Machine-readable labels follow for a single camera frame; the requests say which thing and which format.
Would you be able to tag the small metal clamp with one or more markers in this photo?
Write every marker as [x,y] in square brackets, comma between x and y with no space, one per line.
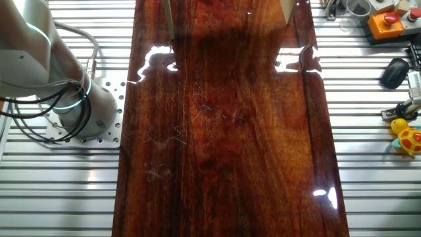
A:
[332,10]

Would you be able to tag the yellow orange turtle toy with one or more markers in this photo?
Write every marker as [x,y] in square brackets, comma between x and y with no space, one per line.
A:
[409,140]

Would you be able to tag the clear plastic cup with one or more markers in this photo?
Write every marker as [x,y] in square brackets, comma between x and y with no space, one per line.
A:
[355,16]

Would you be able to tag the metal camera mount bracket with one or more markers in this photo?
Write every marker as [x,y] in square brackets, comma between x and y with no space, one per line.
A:
[406,110]

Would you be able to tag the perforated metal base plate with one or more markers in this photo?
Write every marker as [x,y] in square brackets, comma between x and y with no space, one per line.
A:
[112,90]

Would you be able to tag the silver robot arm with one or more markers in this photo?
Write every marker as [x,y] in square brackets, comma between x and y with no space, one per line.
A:
[95,105]

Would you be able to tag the grey emergency stop box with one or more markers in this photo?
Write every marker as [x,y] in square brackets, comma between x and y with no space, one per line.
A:
[411,26]

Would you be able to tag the black keyboard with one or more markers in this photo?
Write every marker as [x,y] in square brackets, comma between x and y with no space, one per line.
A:
[416,54]

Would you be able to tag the black computer mouse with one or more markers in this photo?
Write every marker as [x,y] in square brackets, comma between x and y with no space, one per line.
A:
[394,73]

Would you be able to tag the orange emergency stop box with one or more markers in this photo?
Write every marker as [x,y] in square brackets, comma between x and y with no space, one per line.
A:
[383,29]

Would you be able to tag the glossy reddish wooden board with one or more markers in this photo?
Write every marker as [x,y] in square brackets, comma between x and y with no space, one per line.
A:
[230,131]

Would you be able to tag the tiny wooden cube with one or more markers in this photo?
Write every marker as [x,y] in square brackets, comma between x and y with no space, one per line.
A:
[402,8]

